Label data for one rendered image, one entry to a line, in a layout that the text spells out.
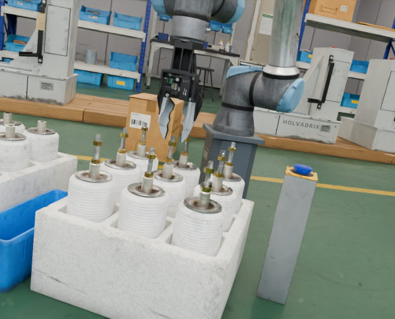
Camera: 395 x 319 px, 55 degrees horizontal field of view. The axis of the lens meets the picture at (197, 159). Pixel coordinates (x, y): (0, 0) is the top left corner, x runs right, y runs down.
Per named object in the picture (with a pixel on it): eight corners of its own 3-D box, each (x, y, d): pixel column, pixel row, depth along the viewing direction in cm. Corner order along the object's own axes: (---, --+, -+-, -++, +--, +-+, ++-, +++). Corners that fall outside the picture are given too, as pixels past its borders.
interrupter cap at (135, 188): (140, 200, 70) (140, 197, 70) (119, 187, 75) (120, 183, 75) (172, 197, 75) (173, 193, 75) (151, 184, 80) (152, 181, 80)
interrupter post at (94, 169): (102, 178, 79) (103, 162, 78) (95, 180, 76) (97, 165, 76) (92, 175, 79) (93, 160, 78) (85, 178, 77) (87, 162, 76)
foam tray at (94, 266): (117, 224, 115) (124, 168, 111) (241, 260, 106) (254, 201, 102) (29, 290, 78) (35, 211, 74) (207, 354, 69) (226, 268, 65)
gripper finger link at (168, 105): (147, 138, 80) (159, 96, 77) (153, 133, 85) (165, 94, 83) (161, 143, 80) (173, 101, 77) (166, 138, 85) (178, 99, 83)
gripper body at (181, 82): (156, 98, 76) (164, 36, 73) (164, 95, 84) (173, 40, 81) (193, 105, 75) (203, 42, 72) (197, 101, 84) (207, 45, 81)
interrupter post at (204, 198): (202, 210, 71) (205, 193, 70) (194, 206, 72) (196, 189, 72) (211, 208, 73) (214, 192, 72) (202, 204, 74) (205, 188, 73)
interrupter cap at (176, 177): (167, 171, 91) (168, 168, 91) (189, 181, 87) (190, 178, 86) (143, 174, 86) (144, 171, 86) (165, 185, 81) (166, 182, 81)
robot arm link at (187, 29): (176, 19, 80) (213, 25, 80) (173, 41, 81) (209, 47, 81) (169, 13, 73) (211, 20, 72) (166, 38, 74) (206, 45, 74)
